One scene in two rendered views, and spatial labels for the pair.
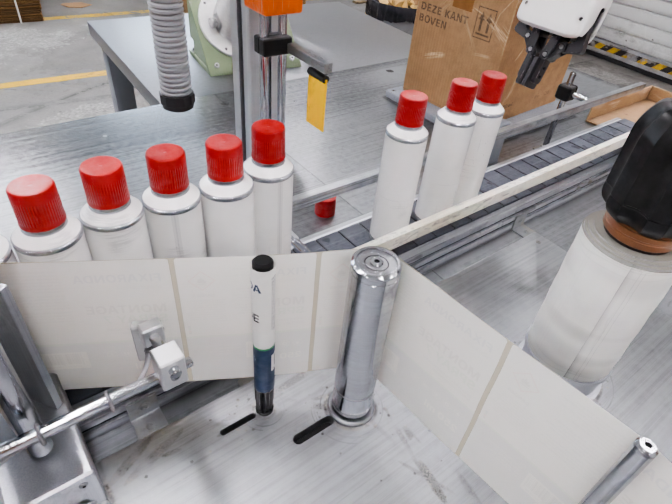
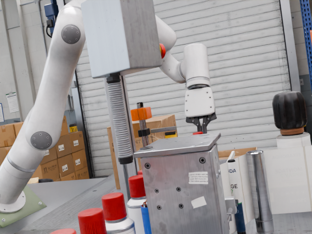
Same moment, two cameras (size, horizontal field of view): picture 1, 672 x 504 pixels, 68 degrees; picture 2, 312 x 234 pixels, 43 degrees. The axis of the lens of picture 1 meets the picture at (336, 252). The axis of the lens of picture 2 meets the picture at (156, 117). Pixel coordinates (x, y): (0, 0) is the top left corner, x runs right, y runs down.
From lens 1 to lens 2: 0.69 m
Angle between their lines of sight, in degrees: 47
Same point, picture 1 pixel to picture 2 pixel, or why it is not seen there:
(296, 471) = not seen: outside the picture
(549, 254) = not seen: hidden behind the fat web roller
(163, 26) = (124, 127)
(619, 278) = (300, 143)
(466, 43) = not seen: hidden behind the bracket
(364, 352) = (266, 189)
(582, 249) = (284, 143)
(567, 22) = (207, 109)
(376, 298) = (263, 160)
